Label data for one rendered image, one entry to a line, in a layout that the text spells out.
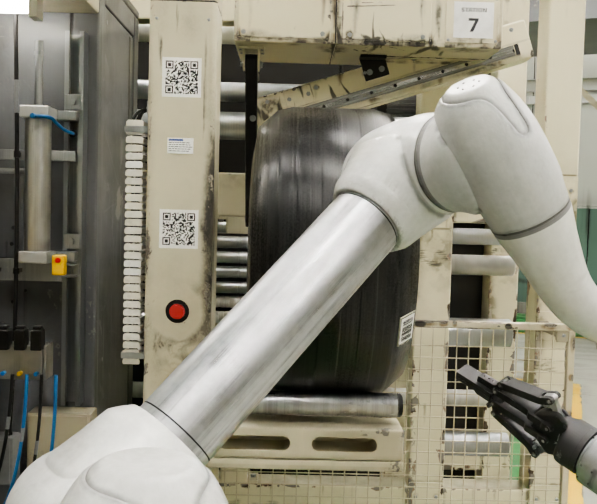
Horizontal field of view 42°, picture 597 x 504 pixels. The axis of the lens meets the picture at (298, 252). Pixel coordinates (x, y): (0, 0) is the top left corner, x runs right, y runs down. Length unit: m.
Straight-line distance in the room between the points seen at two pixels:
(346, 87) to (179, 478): 1.40
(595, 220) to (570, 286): 9.61
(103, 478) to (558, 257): 0.58
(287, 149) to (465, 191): 0.50
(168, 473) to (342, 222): 0.43
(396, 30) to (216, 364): 1.11
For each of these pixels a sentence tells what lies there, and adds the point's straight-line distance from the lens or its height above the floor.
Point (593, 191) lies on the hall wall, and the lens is 10.69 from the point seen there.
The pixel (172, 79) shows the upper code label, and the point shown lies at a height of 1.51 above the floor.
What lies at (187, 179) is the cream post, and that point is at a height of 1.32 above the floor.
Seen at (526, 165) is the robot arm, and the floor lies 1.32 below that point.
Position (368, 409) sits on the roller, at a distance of 1.48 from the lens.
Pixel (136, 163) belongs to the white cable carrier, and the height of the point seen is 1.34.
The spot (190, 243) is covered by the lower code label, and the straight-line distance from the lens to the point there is 1.52.
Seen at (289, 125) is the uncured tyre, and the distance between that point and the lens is 1.43.
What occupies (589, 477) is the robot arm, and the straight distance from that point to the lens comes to 1.23.
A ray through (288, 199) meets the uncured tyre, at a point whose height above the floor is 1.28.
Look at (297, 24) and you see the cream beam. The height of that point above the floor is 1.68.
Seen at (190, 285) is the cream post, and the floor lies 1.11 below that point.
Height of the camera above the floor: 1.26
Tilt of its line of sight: 3 degrees down
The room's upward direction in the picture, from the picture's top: 2 degrees clockwise
